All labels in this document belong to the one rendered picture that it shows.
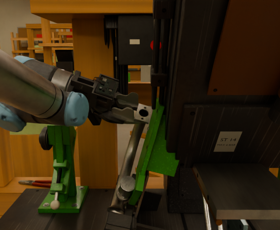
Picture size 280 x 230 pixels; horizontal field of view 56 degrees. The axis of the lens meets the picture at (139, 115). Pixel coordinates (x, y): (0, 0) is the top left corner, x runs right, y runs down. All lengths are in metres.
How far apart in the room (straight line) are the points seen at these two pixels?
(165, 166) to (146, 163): 0.05
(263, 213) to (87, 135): 0.68
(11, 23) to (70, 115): 11.11
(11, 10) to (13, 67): 11.22
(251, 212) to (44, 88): 0.42
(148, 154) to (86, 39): 0.51
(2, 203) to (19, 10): 10.70
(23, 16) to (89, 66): 10.56
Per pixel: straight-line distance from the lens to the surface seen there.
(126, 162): 0.78
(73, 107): 0.56
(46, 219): 0.90
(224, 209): 0.49
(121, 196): 0.69
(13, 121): 0.65
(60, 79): 0.69
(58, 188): 0.87
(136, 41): 0.84
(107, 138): 1.00
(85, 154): 1.03
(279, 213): 0.52
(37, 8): 0.89
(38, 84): 0.51
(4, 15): 11.76
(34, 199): 1.02
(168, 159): 0.63
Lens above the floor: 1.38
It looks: 13 degrees down
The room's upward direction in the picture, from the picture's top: straight up
